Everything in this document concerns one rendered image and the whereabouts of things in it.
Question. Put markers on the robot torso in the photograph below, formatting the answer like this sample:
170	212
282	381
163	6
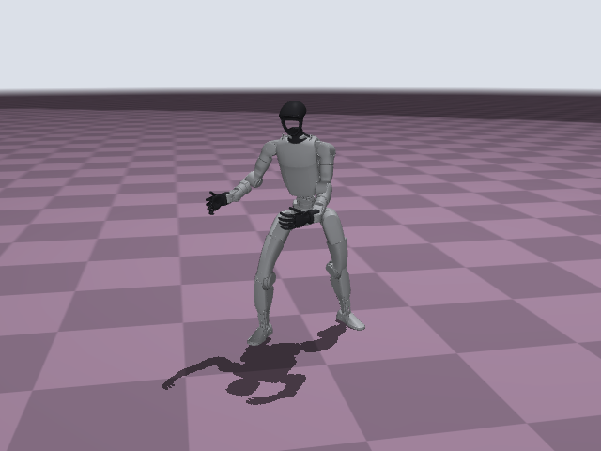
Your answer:
299	164

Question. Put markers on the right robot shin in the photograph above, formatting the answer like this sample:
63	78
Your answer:
262	301

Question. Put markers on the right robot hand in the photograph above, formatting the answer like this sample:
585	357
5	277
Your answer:
216	201

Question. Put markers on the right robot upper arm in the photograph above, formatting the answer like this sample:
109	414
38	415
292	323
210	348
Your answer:
262	163

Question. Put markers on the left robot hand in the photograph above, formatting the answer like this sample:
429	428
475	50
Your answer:
298	219

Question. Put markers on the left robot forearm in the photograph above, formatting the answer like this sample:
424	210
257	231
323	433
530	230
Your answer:
321	202

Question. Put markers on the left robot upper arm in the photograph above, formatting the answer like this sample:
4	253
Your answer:
326	152

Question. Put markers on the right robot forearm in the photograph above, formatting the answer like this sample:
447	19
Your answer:
239	191

